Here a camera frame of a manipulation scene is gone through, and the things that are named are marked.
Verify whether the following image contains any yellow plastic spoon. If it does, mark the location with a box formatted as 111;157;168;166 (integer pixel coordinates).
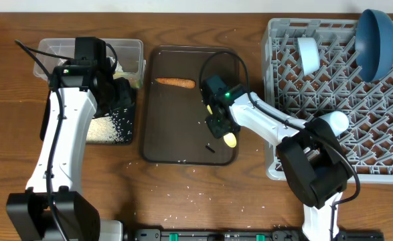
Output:
206;104;238;149

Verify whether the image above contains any yellow green snack wrapper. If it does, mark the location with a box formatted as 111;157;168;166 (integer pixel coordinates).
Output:
113;72;143;89

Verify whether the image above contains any white rice pile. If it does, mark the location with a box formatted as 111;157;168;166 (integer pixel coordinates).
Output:
85;106;133;145

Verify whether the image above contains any dark brown tray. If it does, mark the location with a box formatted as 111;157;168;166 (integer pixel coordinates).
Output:
141;46;240;166

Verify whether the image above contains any orange carrot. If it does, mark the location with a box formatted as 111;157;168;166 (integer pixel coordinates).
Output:
155;78;195;89

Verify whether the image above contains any light blue bowl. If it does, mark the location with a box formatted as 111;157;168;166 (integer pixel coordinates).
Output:
297;37;320;76

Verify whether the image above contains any light blue cup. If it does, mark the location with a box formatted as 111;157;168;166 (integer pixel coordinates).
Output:
320;111;349;137

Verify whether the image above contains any dark blue plate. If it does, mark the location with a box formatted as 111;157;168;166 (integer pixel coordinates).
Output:
355;9;393;82

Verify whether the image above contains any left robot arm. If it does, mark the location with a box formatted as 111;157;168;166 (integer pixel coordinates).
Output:
6;37;136;240

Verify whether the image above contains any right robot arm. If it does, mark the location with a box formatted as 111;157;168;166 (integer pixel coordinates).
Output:
198;75;361;240

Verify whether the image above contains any grey dishwasher rack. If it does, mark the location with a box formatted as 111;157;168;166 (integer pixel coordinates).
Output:
262;18;393;184

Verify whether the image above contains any black plastic bin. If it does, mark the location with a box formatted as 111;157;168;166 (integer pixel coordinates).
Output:
39;85;138;146

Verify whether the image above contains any small black piece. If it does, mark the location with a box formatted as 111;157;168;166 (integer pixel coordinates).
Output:
206;145;215;153

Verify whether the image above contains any clear plastic bin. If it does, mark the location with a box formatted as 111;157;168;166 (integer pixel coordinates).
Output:
37;38;146;83

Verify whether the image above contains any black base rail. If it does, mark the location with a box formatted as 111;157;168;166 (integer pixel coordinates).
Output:
129;222;384;241

